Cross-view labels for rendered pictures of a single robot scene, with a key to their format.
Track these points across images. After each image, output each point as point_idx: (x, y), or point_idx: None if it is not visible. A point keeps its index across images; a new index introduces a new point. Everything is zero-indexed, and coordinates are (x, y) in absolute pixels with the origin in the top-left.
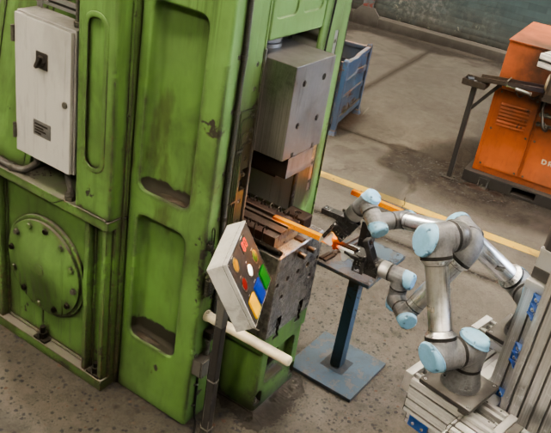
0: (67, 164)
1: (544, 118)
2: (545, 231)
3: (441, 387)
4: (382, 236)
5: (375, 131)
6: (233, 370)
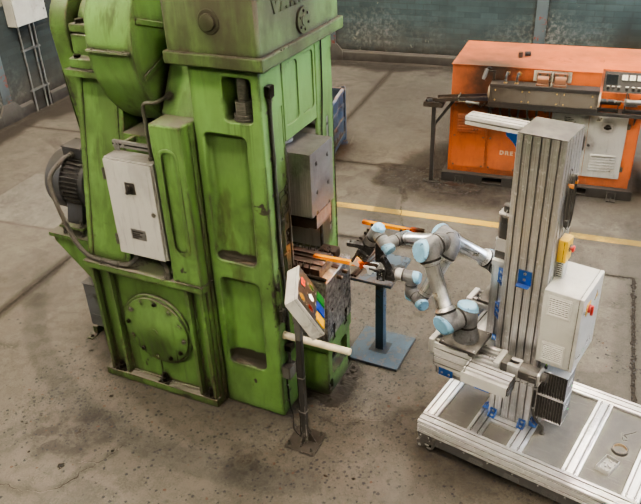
0: (163, 254)
1: None
2: None
3: (454, 343)
4: None
5: (364, 156)
6: (309, 369)
